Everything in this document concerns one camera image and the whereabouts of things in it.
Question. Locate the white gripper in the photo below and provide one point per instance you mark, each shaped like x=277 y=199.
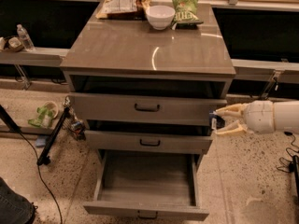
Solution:
x=259 y=117

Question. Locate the blue rxbar snack bar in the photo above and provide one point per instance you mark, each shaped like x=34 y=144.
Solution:
x=216 y=122

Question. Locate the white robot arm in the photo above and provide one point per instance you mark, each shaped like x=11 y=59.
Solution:
x=286 y=117

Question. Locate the grey bottom drawer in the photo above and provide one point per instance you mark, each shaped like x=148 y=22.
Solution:
x=147 y=186

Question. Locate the grey drawer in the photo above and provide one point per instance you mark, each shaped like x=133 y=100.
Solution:
x=147 y=186
x=149 y=142
x=144 y=109

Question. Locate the grey drawer cabinet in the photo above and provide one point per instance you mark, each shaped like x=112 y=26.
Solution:
x=132 y=58

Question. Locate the grey middle drawer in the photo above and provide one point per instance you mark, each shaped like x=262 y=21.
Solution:
x=149 y=142

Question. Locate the grey top drawer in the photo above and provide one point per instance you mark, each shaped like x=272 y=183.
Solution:
x=144 y=109

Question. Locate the black power adapter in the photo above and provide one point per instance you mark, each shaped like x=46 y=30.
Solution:
x=288 y=133

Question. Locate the green chip bag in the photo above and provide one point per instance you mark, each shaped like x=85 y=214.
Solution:
x=185 y=13

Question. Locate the white bowl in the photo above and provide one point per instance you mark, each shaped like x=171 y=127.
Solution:
x=160 y=17

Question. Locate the brown chip bag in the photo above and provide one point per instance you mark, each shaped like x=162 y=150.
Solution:
x=123 y=9

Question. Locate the small can on floor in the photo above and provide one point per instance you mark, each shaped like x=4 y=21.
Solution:
x=77 y=127

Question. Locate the green white cloth bundle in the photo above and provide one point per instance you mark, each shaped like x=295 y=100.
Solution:
x=46 y=114

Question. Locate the black tripod leg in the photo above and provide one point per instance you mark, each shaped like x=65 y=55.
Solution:
x=44 y=157

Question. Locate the clear water bottle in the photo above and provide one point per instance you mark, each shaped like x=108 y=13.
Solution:
x=25 y=38

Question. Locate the small bowl on ledge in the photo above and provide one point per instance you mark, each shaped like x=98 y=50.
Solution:
x=12 y=44

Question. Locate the person leg in jeans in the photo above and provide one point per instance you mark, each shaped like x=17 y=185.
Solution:
x=14 y=208

